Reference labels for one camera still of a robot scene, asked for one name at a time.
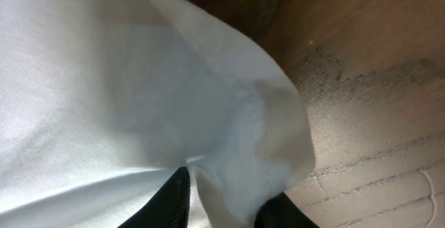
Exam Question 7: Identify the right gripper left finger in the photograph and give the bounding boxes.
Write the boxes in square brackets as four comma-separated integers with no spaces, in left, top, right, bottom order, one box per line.
[119,167,191,228]

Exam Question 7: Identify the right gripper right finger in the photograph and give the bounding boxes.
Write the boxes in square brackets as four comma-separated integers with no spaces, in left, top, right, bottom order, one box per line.
[253,192,319,228]

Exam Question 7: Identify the white t-shirt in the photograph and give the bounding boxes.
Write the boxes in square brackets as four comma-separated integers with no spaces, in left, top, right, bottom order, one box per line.
[1,0,315,227]

